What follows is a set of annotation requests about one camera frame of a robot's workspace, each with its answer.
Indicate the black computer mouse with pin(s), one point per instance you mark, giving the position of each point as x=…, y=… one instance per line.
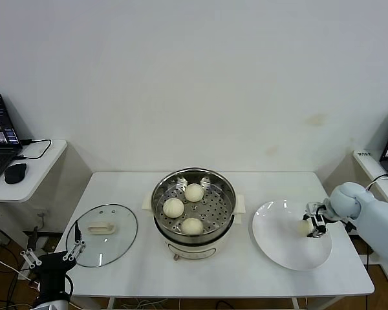
x=15, y=172

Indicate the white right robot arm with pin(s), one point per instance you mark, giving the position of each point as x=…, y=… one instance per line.
x=375, y=219

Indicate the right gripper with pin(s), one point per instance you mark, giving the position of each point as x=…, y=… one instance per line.
x=329, y=211

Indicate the white steamed baozi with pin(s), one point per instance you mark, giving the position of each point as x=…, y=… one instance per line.
x=194, y=193
x=192, y=226
x=304, y=227
x=173, y=208

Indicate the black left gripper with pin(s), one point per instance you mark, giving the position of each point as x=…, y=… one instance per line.
x=54, y=271

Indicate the stainless steel steamer basket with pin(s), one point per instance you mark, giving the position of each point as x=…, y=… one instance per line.
x=213, y=206

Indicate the white round plate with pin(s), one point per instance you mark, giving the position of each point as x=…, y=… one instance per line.
x=278, y=245

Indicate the glass pot lid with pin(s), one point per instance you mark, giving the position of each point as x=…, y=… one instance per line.
x=101, y=228

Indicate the white wall outlet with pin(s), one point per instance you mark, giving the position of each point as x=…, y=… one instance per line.
x=42, y=213

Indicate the small printed label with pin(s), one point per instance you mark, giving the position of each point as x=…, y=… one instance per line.
x=363, y=154

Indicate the cream electric cooker base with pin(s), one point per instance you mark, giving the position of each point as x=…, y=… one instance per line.
x=194, y=250

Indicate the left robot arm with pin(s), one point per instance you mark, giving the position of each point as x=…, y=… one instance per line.
x=51, y=305

